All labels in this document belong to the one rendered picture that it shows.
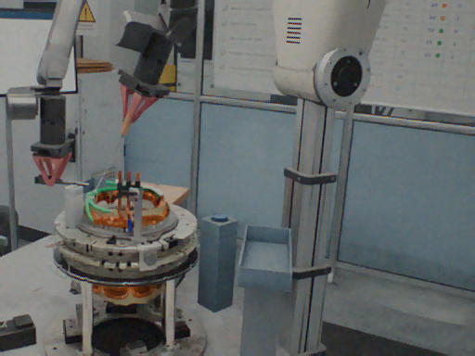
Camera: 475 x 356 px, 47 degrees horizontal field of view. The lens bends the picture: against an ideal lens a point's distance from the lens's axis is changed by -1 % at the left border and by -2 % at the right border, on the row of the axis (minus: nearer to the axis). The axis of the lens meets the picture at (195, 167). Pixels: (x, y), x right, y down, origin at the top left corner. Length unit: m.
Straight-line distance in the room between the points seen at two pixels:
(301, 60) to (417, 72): 1.91
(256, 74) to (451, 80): 1.11
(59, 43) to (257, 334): 0.78
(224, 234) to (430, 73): 2.00
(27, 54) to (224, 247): 1.17
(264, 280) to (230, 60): 2.49
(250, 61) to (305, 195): 2.10
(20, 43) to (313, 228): 1.33
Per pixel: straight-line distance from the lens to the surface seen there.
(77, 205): 1.21
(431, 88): 3.20
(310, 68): 1.32
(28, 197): 3.91
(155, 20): 1.12
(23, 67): 2.23
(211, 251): 1.47
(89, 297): 1.23
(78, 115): 3.48
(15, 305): 1.59
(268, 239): 1.36
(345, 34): 1.32
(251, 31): 3.44
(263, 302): 1.24
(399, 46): 3.21
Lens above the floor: 1.54
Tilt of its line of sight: 15 degrees down
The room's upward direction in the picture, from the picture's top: 3 degrees clockwise
